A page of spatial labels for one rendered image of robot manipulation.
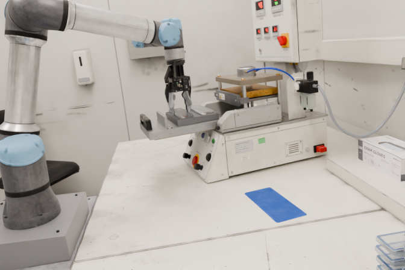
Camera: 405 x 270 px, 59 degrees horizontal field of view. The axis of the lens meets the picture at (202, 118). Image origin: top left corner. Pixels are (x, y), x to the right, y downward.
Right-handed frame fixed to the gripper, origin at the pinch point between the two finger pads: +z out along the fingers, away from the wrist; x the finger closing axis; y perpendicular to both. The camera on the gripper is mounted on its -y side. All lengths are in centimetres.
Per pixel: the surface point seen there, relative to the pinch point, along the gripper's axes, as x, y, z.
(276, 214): 13, 50, 26
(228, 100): 20.0, 2.7, -1.6
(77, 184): -54, -165, 79
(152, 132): -14.0, 10.9, 4.2
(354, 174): 44, 46, 21
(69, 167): -55, -133, 53
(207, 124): 7.3, 10.8, 4.8
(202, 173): 3.3, 10.8, 23.8
